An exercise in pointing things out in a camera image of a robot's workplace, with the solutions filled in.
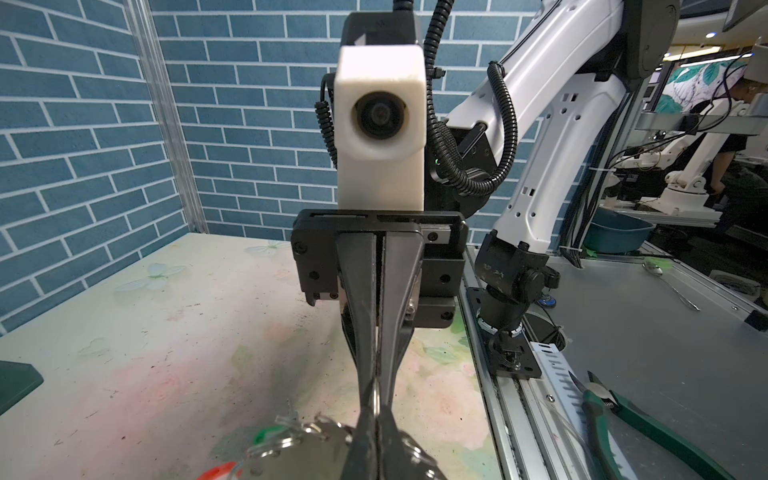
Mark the aluminium rail frame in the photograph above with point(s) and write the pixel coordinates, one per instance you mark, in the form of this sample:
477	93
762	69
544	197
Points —
678	346

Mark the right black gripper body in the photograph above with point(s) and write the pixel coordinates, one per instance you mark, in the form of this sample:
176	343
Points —
313	240

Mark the red key tag right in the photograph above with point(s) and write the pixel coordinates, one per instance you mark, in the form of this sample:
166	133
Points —
227	471

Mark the green handled pliers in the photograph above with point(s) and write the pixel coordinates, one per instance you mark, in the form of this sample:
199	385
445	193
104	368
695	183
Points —
598	401

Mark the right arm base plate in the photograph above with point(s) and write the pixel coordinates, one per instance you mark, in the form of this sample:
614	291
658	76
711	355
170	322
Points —
508	351

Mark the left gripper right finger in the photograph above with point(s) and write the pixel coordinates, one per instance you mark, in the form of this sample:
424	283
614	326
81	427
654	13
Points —
393	462

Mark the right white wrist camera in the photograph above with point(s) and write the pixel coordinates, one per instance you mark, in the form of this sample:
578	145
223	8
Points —
380	127

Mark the green key tag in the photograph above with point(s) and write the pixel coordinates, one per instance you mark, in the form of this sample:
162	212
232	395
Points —
267	434

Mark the dark green sponge block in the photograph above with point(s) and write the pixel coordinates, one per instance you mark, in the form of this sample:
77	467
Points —
17	380

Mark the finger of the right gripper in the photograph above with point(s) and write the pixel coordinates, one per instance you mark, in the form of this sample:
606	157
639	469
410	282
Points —
400	267
357	257

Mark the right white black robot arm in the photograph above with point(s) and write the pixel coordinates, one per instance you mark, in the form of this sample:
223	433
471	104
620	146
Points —
577	68

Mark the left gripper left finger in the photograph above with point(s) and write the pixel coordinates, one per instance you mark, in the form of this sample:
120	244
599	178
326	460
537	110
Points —
362	458

